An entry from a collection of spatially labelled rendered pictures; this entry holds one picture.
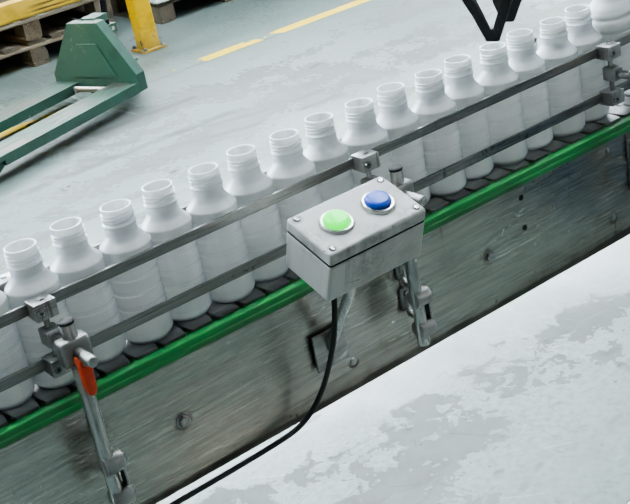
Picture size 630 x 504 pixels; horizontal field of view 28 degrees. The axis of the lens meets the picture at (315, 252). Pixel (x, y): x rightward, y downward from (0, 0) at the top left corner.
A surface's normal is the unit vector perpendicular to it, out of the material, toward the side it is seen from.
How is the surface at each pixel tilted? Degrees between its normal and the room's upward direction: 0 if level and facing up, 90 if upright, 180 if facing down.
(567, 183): 90
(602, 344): 0
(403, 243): 110
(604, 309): 0
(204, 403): 90
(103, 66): 90
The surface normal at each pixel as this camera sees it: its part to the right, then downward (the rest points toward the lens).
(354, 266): 0.62, 0.52
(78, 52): -0.53, 0.44
